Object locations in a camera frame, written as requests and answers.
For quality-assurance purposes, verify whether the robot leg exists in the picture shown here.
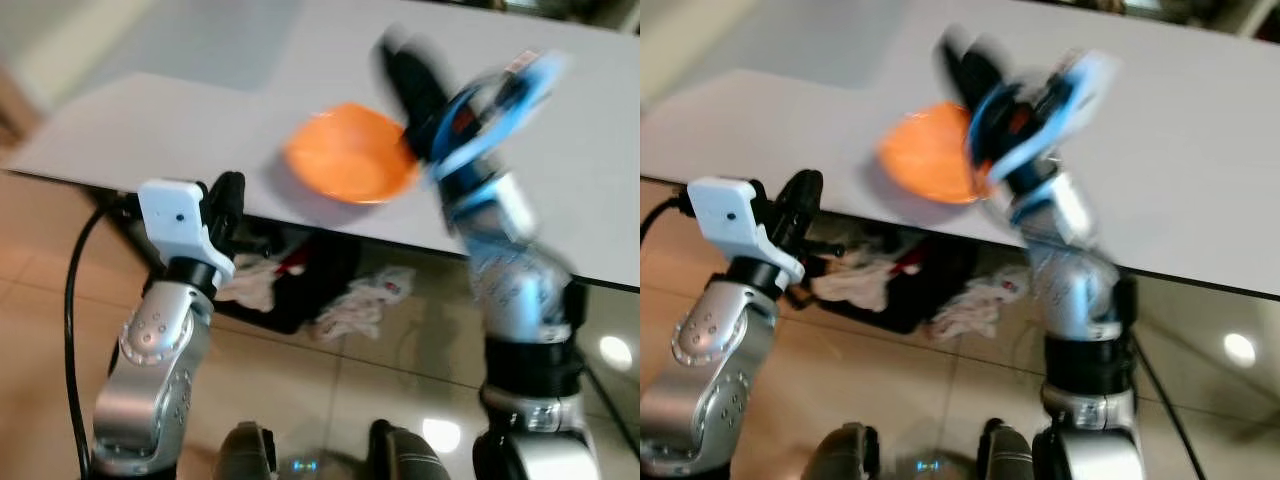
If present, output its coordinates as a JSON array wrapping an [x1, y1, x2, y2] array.
[[974, 416, 1043, 480], [213, 420, 278, 480], [800, 421, 883, 480], [366, 417, 453, 480]]

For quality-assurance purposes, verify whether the pinkish white crumpled cloth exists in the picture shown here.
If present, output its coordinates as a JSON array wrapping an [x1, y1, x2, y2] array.
[[808, 252, 903, 313], [214, 252, 303, 313]]

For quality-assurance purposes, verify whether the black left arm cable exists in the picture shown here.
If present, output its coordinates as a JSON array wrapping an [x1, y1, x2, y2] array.
[[63, 194, 143, 475], [640, 194, 693, 243]]

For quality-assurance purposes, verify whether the white cloth with red print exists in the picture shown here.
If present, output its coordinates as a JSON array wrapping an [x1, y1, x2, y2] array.
[[922, 268, 1033, 343], [313, 266, 417, 343]]

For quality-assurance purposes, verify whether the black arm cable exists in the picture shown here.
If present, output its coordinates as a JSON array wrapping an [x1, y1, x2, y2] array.
[[574, 350, 641, 456], [63, 194, 143, 475], [1132, 335, 1209, 480], [640, 194, 693, 243]]

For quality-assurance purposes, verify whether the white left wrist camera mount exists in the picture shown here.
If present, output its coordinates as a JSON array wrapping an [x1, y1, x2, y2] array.
[[137, 178, 237, 282], [687, 176, 807, 284]]

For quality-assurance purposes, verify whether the black bag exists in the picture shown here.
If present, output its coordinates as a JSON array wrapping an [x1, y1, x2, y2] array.
[[788, 224, 989, 337], [212, 224, 363, 337]]

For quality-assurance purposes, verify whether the robot right leg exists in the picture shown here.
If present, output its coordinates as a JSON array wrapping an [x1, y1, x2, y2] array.
[[974, 416, 1043, 480], [366, 417, 453, 480]]

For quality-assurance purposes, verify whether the robot left leg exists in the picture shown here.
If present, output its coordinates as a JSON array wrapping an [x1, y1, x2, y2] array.
[[213, 420, 278, 480], [800, 421, 883, 480]]

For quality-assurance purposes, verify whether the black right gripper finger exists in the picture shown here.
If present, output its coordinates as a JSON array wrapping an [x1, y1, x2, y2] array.
[[374, 32, 415, 109], [404, 42, 447, 105], [968, 44, 1009, 101], [938, 32, 975, 105]]

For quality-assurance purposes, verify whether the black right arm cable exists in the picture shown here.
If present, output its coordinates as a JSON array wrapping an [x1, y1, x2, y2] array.
[[1132, 335, 1209, 480], [574, 350, 641, 456]]

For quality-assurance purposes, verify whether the orange plastic bowl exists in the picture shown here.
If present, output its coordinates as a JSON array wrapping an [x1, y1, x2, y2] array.
[[876, 100, 993, 206], [282, 101, 420, 206]]

